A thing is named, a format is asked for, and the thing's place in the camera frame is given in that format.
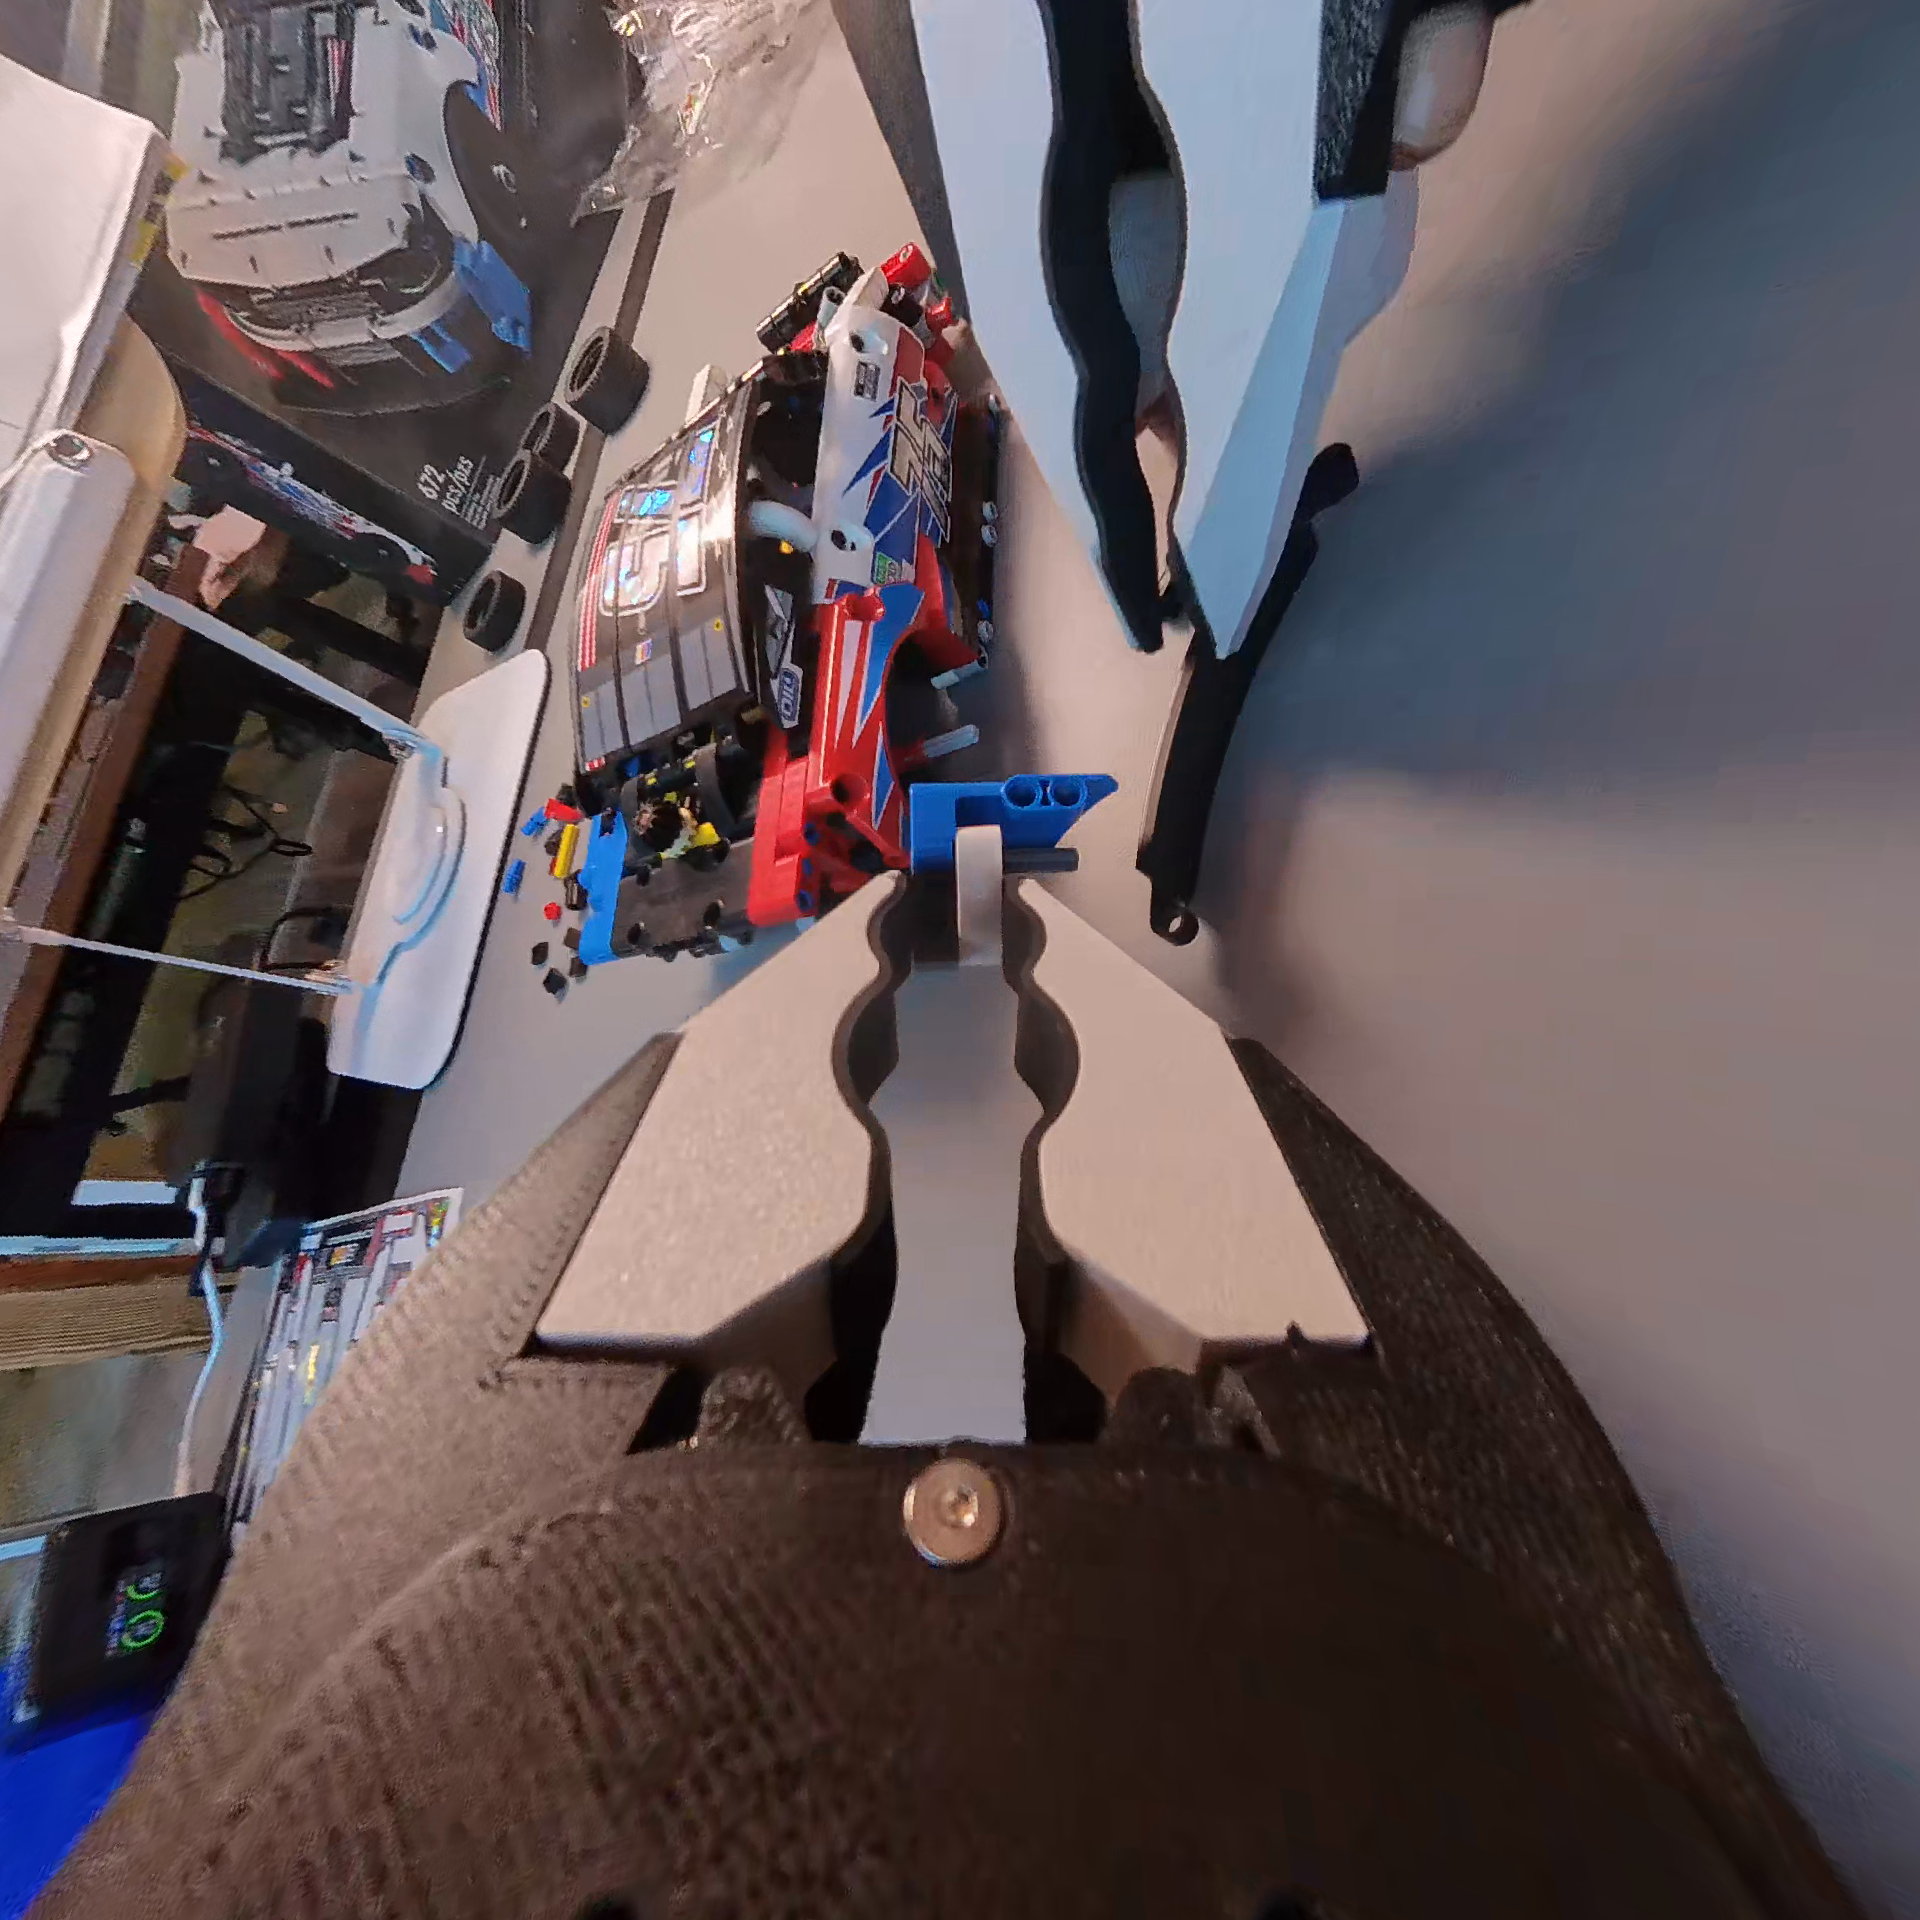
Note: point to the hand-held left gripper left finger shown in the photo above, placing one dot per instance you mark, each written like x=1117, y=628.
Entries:
x=706, y=1200

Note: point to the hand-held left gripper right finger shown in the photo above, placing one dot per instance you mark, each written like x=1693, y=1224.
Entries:
x=1202, y=1200

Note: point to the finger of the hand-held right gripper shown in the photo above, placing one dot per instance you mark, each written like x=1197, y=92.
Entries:
x=1244, y=226
x=997, y=182

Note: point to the white lego liftarm piece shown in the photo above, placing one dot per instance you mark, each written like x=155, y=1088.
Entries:
x=980, y=901

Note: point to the blue lego panel piece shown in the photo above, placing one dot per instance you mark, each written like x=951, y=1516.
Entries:
x=939, y=820

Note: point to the black curved lego panel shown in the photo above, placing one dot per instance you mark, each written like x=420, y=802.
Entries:
x=1202, y=751

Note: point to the lego race car model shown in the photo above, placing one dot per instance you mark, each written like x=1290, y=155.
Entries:
x=721, y=600

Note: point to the pile of small lego pieces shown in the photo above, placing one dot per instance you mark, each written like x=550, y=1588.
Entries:
x=557, y=901

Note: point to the lego sticker sheet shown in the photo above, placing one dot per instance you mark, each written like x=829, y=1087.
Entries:
x=347, y=1291

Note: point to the black lego tyre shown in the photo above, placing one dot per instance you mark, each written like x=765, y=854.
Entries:
x=611, y=381
x=494, y=613
x=551, y=436
x=534, y=499

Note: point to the black lego set box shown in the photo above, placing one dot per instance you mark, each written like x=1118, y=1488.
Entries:
x=347, y=226

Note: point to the lego instruction booklet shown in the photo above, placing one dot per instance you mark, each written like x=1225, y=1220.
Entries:
x=60, y=226

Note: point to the person's right hand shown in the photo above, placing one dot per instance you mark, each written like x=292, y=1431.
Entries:
x=1441, y=77

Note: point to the clear plastic bags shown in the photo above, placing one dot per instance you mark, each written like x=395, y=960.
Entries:
x=706, y=90

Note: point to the white book stand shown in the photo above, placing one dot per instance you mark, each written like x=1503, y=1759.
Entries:
x=451, y=840

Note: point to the black charger with green display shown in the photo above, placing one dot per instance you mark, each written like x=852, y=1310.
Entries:
x=130, y=1606

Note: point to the large blue storage bin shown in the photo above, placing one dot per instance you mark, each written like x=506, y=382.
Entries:
x=68, y=1815

